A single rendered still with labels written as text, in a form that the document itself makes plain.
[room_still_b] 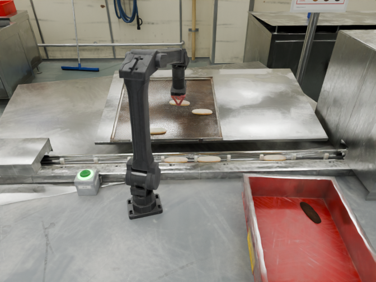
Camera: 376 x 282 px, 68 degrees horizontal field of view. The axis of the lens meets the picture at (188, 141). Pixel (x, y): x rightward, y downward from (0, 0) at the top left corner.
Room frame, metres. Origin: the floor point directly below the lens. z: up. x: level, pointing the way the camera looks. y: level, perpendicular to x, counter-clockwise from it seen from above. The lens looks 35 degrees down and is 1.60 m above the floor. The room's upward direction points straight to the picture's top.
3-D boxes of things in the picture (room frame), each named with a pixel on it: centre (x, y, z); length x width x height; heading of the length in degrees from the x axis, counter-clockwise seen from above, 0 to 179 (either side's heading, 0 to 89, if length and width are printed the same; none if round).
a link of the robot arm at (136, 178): (0.71, 0.16, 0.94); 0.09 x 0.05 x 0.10; 167
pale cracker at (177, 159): (0.92, 0.05, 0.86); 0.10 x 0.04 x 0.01; 92
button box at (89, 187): (0.78, 0.38, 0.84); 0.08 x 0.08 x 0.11; 2
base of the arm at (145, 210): (0.69, 0.16, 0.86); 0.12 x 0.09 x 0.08; 105
